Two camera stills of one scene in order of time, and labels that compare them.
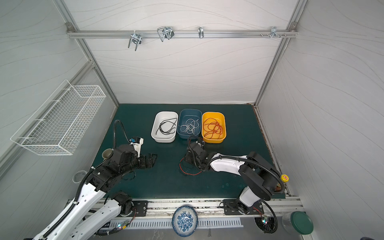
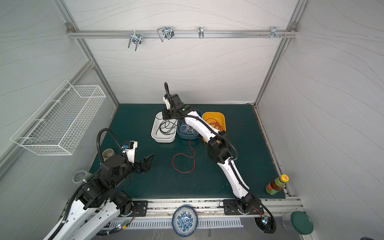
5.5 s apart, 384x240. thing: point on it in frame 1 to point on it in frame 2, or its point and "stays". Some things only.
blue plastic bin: x=185 y=114 stays
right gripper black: x=195 y=154 to x=167 y=113
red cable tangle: x=180 y=167 to x=187 y=156
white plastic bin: x=165 y=126 stays
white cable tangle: x=190 y=125 stays
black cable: x=166 y=126 stays
